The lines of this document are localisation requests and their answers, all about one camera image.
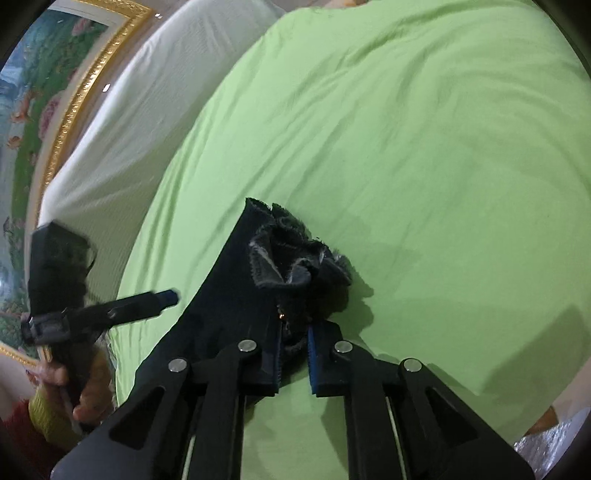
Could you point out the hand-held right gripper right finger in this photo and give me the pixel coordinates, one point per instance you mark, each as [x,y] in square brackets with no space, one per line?
[316,364]

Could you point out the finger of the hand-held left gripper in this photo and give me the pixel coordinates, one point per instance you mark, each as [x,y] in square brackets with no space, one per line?
[152,301]

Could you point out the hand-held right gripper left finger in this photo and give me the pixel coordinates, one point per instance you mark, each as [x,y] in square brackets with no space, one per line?
[270,369]

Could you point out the black pants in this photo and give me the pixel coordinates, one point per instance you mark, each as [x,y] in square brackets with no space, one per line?
[258,286]

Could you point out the person's left hand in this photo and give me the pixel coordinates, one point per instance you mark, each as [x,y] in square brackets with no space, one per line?
[92,387]

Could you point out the yellow and red sleeve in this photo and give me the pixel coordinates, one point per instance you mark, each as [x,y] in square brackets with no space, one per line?
[32,424]

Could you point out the gold framed floral painting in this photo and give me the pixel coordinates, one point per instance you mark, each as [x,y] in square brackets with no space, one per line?
[41,101]

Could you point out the green bed sheet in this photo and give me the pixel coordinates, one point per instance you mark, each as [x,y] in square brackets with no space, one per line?
[378,184]

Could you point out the silver foil bag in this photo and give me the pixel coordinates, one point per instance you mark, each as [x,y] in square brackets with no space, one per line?
[547,441]

